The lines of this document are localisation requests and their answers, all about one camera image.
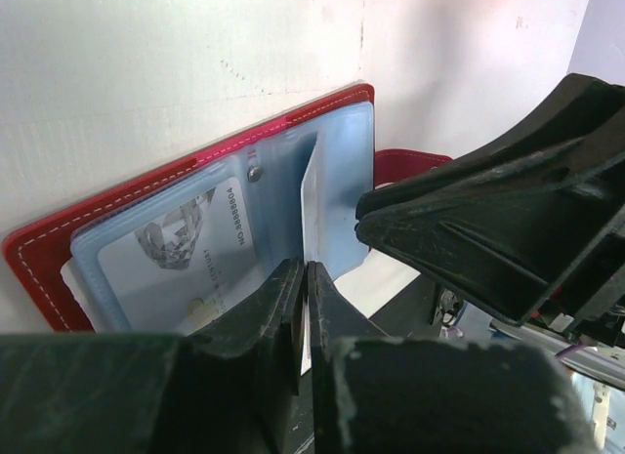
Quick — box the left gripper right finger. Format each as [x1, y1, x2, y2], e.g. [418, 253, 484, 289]
[307, 262, 597, 453]

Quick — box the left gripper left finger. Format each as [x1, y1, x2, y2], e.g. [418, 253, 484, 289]
[1, 259, 304, 453]

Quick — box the thin white card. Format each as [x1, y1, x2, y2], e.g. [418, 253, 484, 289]
[301, 144, 319, 375]

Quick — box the red leather card holder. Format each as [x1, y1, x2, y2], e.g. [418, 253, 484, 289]
[3, 84, 445, 334]

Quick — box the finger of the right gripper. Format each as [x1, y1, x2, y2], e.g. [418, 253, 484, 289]
[355, 73, 624, 324]

